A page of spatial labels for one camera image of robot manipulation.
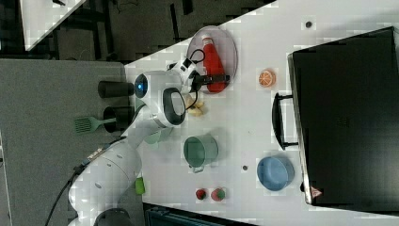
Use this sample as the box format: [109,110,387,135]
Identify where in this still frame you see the blue bowl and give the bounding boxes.
[257,156,295,191]

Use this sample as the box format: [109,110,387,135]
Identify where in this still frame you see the green metal mug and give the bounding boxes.
[183,134,218,173]

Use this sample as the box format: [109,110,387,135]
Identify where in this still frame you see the black cylindrical holder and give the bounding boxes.
[98,81,135,98]

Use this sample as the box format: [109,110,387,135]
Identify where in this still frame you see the green slotted spatula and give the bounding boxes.
[73,117,116,134]

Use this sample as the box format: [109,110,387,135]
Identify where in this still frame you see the grey round plate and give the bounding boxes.
[186,25,238,88]

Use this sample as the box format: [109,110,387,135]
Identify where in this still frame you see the dark bin at bottom edge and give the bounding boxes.
[145,206,253,226]

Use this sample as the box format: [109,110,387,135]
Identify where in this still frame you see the white table in background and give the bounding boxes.
[19,0,87,51]

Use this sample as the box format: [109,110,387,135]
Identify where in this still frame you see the black cable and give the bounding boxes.
[187,48,206,65]

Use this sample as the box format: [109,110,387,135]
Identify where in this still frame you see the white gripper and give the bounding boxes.
[167,58,231,94]

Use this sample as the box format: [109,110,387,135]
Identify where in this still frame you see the black toaster oven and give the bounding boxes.
[287,26,399,216]

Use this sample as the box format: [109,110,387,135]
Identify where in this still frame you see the light green bowl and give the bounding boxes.
[144,128,172,145]

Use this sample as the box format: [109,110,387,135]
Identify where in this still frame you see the black utensil cup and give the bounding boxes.
[103,106,135,133]

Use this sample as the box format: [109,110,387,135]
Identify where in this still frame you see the red plush ketchup bottle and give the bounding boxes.
[201,34,226,93]

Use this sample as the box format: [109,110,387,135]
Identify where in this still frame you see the yellow peeled banana toy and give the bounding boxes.
[184,94,204,117]

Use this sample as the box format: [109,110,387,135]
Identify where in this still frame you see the small red strawberry toy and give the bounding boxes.
[196,188,207,201]

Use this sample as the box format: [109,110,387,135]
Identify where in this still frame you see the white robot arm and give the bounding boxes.
[68,58,231,226]

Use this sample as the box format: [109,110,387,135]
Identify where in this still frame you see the orange slice toy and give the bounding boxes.
[258,70,276,88]

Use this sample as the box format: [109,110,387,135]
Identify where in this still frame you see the large red strawberry toy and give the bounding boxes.
[211,187,226,202]

